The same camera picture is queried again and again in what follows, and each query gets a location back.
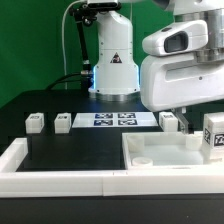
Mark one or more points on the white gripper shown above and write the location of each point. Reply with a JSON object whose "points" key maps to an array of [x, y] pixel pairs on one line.
{"points": [[171, 76]]}

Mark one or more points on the white square tabletop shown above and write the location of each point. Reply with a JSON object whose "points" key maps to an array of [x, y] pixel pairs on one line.
{"points": [[160, 153]]}

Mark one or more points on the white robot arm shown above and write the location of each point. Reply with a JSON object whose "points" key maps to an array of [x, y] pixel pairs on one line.
{"points": [[117, 77]]}

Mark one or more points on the white marker plate with tags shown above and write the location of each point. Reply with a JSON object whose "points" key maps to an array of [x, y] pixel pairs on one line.
{"points": [[114, 119]]}

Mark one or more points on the white U-shaped fence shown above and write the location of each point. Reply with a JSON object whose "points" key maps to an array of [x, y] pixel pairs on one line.
{"points": [[96, 183]]}

